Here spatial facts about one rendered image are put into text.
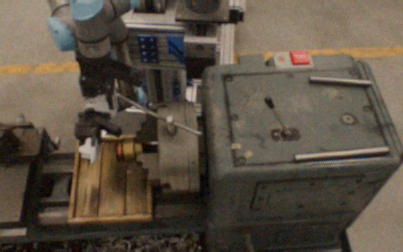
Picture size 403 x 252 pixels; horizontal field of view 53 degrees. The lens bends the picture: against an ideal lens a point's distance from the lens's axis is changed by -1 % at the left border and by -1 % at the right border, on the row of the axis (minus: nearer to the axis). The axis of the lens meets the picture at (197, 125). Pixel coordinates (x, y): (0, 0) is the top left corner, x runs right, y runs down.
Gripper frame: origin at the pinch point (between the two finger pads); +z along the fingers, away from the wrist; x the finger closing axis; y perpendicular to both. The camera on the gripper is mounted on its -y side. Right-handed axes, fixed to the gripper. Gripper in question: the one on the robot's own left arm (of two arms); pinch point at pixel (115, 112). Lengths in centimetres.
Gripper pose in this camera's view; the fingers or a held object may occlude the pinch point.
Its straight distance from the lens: 118.7
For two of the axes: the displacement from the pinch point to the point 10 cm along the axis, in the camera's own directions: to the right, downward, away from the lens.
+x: 0.6, 6.6, -7.5
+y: -10.0, 0.5, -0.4
